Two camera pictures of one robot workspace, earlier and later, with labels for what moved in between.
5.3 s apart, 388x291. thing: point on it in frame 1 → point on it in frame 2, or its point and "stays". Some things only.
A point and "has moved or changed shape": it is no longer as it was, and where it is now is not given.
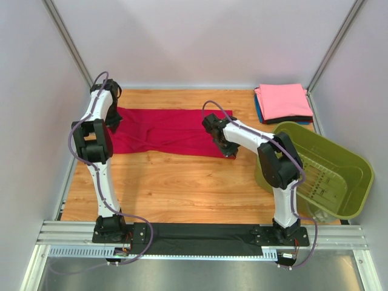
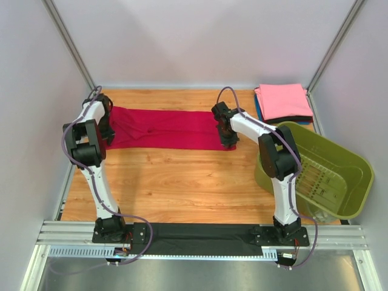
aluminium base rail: (75, 240) stays
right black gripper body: (228, 148) → (228, 139)
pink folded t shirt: (283, 100) stays
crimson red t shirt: (166, 131) has moved or changed shape
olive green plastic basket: (338, 183) stays
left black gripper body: (114, 120) → (108, 133)
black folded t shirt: (293, 119) stays
